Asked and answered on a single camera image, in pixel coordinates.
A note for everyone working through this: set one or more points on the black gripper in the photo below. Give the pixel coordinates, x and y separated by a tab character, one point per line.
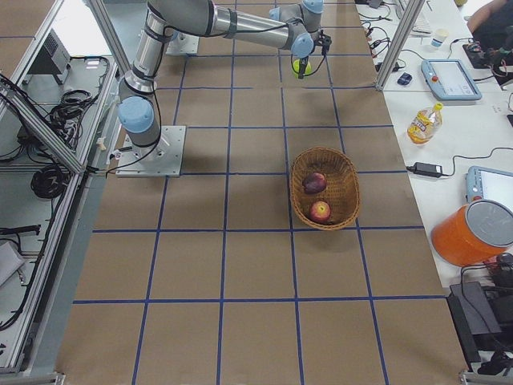
303	62

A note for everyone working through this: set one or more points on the black power adapter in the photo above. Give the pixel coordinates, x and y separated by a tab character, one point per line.
425	169

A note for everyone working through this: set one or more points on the dark red apple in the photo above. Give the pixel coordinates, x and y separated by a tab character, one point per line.
314	183

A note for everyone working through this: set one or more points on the green apple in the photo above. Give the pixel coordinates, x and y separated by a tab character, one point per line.
301	68

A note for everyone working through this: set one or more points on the white paper cup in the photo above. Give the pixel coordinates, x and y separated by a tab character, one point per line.
438	37

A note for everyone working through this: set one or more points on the aluminium frame post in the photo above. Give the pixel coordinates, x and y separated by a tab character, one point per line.
409	17

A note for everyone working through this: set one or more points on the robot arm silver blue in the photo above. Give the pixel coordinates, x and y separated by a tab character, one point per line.
295	28

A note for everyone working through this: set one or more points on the orange juice bottle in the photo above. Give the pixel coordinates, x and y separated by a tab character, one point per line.
425	124

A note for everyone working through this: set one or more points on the far teach pendant blue grey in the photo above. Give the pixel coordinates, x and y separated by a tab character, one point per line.
449	80

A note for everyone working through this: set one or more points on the teach pendant blue grey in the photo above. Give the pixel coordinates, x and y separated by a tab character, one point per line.
489	184
449	80

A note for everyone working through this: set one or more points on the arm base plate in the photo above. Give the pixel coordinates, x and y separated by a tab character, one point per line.
183	44
163	160

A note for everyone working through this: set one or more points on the near teach pendant blue grey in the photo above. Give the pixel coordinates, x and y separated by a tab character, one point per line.
489	184

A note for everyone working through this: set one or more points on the brown wicker basket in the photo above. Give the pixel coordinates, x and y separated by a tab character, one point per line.
341	192

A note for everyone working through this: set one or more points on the orange bucket grey lid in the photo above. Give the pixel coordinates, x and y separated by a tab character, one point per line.
475	233

